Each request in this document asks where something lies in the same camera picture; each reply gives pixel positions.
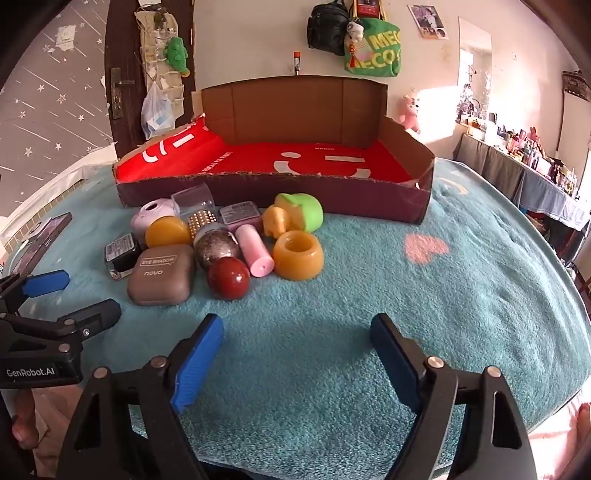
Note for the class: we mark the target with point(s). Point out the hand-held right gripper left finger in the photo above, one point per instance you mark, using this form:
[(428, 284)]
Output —
[(198, 364)]

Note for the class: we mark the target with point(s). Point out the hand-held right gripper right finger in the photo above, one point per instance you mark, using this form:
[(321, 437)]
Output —
[(392, 364)]

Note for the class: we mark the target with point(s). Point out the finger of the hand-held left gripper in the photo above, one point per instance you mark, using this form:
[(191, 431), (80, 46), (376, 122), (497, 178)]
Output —
[(46, 282), (94, 314)]

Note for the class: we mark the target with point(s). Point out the black nail polish bottle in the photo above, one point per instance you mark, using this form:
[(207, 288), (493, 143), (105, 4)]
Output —
[(122, 258)]

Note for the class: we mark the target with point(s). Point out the brown eye shadow case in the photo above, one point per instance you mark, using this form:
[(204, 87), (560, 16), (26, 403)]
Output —
[(161, 281)]

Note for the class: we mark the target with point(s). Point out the dark red ball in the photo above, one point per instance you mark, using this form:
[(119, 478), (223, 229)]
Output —
[(228, 279)]

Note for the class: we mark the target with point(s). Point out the amber round jar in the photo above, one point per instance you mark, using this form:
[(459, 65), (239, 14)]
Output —
[(166, 233), (295, 265)]

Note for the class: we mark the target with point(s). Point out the lilac round case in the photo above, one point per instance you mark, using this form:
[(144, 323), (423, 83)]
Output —
[(150, 214)]

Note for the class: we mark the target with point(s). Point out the glitter ball clear dome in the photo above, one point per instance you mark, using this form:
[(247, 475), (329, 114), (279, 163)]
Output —
[(217, 247)]

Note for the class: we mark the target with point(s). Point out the pink tube with label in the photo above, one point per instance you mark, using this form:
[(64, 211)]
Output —
[(254, 251)]

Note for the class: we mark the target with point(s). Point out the gold studded case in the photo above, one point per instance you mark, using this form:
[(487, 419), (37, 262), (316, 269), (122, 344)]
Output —
[(203, 224)]

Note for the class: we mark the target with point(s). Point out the clear plastic cup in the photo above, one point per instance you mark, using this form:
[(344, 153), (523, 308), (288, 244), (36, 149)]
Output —
[(194, 196)]

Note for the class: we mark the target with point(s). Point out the green yellow toy figure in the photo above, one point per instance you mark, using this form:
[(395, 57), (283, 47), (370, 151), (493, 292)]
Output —
[(300, 210)]

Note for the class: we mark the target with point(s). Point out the brown cardboard box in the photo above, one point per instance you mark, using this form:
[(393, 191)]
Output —
[(286, 106)]

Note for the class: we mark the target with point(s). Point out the person's left hand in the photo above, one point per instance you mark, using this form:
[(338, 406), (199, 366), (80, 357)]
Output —
[(23, 424)]

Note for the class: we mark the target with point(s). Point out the black smartphone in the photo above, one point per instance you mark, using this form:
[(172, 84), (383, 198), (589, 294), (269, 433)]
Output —
[(44, 240)]

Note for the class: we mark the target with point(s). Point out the pink bed sheet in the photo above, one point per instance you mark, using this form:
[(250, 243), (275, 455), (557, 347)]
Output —
[(554, 443)]

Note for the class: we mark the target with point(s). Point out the person's foot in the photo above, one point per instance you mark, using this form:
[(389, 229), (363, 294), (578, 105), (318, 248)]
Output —
[(584, 422)]

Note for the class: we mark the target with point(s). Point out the clear plastic bag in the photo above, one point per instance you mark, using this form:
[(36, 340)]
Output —
[(157, 113)]

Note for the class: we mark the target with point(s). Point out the grey draped side table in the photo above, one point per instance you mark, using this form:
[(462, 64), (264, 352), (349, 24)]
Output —
[(508, 170)]

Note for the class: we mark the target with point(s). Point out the dark brown door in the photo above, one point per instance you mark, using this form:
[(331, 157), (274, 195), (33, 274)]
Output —
[(124, 46)]

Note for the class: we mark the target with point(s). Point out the pink plush toy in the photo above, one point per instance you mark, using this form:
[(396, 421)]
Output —
[(410, 113)]

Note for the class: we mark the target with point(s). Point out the row of cosmetic bottles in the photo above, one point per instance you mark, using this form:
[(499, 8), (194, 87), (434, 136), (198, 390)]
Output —
[(531, 147)]

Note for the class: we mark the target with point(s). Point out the beige hanging organizer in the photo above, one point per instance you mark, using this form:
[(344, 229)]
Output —
[(152, 41)]

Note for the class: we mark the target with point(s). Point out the green plush toy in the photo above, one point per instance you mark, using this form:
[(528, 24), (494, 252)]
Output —
[(176, 53)]

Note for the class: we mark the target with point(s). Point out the red knot charm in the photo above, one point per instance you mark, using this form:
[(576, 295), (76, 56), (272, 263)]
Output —
[(353, 57)]

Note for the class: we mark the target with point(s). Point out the green tote bag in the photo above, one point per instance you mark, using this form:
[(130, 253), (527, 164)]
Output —
[(383, 50)]

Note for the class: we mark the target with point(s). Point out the orange capped tube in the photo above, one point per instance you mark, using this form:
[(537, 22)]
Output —
[(296, 62)]

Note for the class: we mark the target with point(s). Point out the white plush charm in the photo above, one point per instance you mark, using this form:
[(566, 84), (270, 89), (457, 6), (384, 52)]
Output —
[(355, 30)]

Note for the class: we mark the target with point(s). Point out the black backpack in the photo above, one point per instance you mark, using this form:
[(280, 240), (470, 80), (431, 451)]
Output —
[(328, 27)]

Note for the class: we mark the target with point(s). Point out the red hanging card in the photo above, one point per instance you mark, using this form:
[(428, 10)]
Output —
[(367, 7)]

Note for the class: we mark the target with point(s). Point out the white wall sticker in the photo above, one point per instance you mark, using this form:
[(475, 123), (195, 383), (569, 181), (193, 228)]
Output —
[(64, 34)]

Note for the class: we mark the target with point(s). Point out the wall mirror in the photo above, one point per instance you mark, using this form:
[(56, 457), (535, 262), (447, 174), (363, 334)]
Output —
[(475, 46)]

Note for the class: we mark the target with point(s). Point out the dark patterned wall hanging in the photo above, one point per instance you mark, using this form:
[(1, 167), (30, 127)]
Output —
[(577, 83)]

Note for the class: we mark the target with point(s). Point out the wall photo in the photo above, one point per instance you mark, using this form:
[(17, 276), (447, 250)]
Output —
[(427, 18)]

